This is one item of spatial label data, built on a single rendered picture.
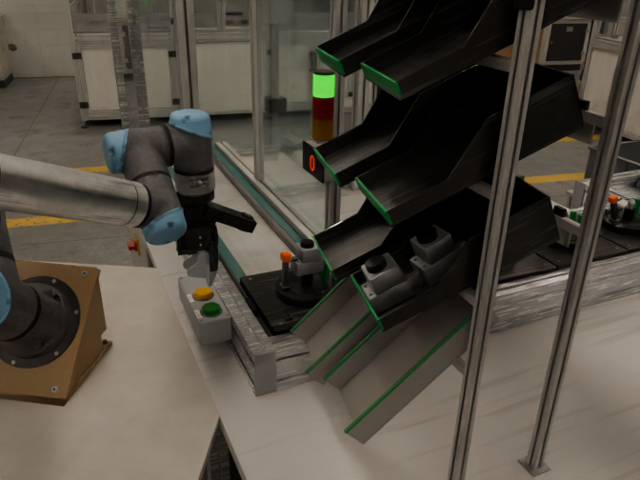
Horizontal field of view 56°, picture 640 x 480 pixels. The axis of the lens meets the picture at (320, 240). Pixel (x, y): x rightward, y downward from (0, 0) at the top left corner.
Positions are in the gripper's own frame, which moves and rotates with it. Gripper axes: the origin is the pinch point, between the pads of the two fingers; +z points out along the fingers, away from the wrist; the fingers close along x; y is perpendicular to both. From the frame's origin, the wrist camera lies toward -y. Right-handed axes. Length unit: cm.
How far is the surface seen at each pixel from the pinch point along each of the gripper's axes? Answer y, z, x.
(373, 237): -20.9, -19.1, 29.6
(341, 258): -14.9, -16.4, 29.7
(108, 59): -36, 38, -526
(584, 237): -41, -27, 54
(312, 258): -21.3, -2.6, 3.7
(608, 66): -492, 36, -337
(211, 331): 1.6, 10.5, 3.5
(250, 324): -5.5, 7.8, 7.7
